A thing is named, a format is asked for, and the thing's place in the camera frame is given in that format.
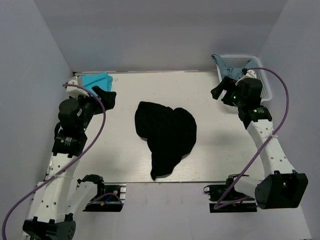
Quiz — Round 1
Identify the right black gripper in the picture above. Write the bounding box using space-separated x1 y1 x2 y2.
210 76 246 108

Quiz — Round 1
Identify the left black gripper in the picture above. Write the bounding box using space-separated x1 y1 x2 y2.
70 86 117 132

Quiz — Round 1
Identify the black t-shirt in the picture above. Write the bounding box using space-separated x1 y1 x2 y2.
134 101 197 180

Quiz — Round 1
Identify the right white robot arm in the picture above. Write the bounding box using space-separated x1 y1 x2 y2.
211 77 308 210

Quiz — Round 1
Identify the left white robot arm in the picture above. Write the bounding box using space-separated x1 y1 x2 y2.
22 86 117 240

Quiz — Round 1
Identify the folded turquoise t-shirt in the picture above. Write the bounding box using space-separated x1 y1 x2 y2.
81 72 113 92

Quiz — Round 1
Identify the crumpled grey-blue t-shirt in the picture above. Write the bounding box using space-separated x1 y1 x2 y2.
211 54 258 80

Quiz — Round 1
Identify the white plastic basket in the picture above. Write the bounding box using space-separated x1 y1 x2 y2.
221 54 273 103

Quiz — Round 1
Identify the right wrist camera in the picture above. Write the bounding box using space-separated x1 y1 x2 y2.
239 68 257 81

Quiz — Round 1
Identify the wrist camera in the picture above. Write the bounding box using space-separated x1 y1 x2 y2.
63 76 89 99
239 68 257 81

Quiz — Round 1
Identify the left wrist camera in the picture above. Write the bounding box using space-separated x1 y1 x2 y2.
63 76 89 99

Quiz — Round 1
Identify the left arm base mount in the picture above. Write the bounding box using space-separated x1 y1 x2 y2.
83 183 126 213

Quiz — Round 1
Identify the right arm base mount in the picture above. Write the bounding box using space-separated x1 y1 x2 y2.
203 174 258 214

